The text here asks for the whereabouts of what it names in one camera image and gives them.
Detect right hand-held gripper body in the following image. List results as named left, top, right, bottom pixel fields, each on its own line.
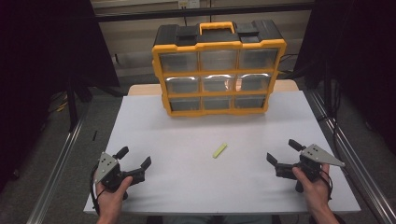
left=275, top=143, right=346, bottom=192

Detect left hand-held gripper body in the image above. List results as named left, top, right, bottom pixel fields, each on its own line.
left=93, top=151, right=146, bottom=201

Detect yellow-green stick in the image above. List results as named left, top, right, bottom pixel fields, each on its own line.
left=212, top=142, right=229, bottom=160

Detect yellow black organizer cabinet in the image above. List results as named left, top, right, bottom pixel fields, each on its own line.
left=151, top=20, right=288, bottom=118

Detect person's left hand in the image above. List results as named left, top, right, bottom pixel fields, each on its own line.
left=95, top=175, right=134, bottom=217

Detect person's right hand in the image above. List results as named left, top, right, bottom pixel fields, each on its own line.
left=291, top=163, right=332, bottom=213

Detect wooden table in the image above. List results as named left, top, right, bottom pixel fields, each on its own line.
left=127, top=78, right=300, bottom=97

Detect black curtain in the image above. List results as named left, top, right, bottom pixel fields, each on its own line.
left=0, top=0, right=121, bottom=191
left=293, top=0, right=396, bottom=157

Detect set of clear cabinet drawers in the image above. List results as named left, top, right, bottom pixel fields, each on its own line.
left=158, top=49, right=279, bottom=112

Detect black metal bar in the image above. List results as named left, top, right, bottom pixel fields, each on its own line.
left=92, top=2, right=316, bottom=23

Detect left hand-held gripper cable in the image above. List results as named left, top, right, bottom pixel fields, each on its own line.
left=89, top=163, right=105, bottom=217

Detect hand-held gripper cable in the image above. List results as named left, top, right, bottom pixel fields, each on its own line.
left=89, top=163, right=105, bottom=217
left=320, top=169, right=334, bottom=201

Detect right hand-held gripper cable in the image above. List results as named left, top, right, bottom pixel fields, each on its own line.
left=320, top=169, right=334, bottom=201

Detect black floor cables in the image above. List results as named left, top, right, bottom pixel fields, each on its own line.
left=316, top=76, right=345, bottom=152

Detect aluminium rail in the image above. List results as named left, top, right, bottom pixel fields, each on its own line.
left=26, top=116, right=86, bottom=224
left=305, top=89, right=396, bottom=224

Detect black stand post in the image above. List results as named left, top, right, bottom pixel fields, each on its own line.
left=65, top=74, right=80, bottom=133

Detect wall outlet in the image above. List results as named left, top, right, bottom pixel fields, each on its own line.
left=177, top=0, right=201, bottom=9

